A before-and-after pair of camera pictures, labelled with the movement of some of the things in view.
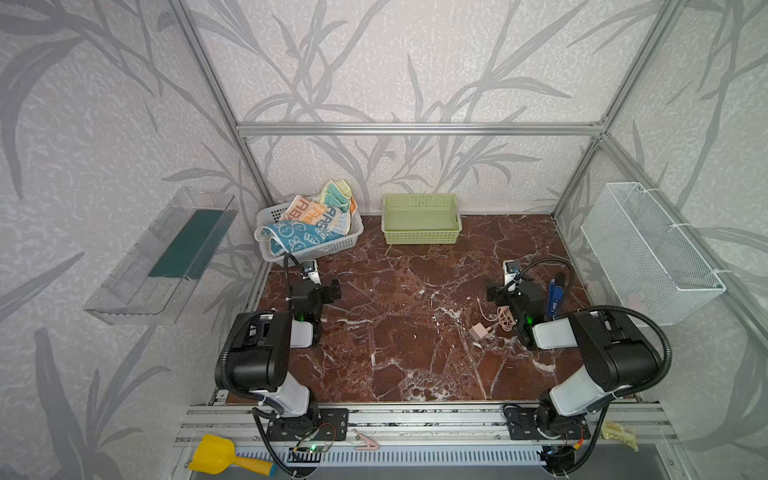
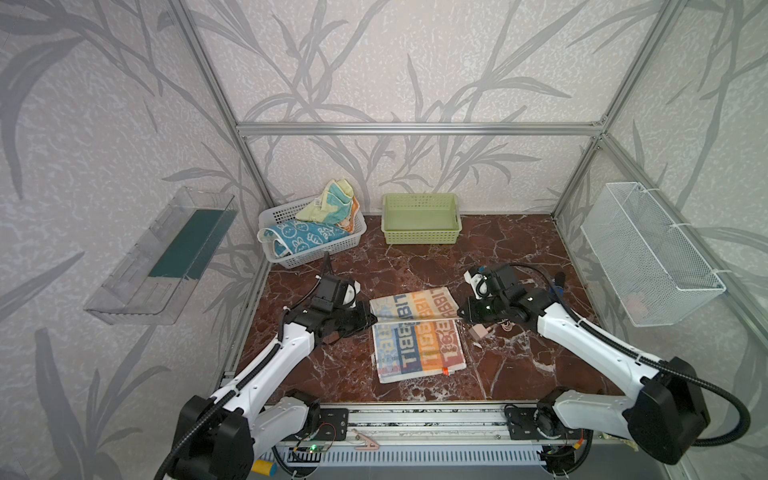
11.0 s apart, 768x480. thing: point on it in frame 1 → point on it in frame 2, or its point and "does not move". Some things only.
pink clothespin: x=371 y=445 does not move
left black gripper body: x=324 y=288 → x=358 y=318
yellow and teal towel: x=336 y=192 does not move
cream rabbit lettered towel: x=311 y=210 → x=416 y=335
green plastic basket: x=421 y=218 does not move
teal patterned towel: x=289 y=236 does not move
